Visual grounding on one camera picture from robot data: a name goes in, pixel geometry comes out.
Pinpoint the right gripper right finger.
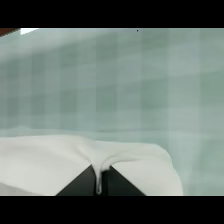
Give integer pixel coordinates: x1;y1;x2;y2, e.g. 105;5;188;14
101;164;148;197

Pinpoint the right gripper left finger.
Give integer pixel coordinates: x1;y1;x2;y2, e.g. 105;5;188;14
55;163;100;197

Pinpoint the white T-shirt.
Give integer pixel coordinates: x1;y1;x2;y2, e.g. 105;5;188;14
0;134;185;197

